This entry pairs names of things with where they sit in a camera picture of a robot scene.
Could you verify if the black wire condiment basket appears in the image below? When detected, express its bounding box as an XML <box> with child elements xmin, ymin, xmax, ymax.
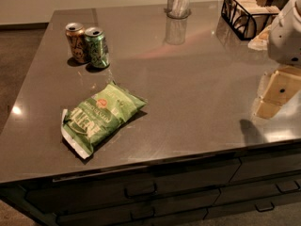
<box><xmin>221</xmin><ymin>0</ymin><xmax>280</xmax><ymax>40</ymax></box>

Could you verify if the green jalapeno chip bag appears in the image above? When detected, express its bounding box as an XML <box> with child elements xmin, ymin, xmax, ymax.
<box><xmin>61</xmin><ymin>82</ymin><xmax>147</xmax><ymax>159</ymax></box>

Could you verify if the dark cabinet drawer unit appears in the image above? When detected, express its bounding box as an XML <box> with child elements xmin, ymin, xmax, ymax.
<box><xmin>0</xmin><ymin>143</ymin><xmax>301</xmax><ymax>226</ymax></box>

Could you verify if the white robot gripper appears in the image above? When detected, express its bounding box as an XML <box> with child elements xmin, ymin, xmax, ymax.
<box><xmin>255</xmin><ymin>0</ymin><xmax>301</xmax><ymax>119</ymax></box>

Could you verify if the orange soda can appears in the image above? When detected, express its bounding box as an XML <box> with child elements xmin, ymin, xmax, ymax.
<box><xmin>65</xmin><ymin>23</ymin><xmax>89</xmax><ymax>64</ymax></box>

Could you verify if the green soda can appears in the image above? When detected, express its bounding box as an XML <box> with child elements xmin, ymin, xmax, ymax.
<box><xmin>85</xmin><ymin>27</ymin><xmax>110</xmax><ymax>69</ymax></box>

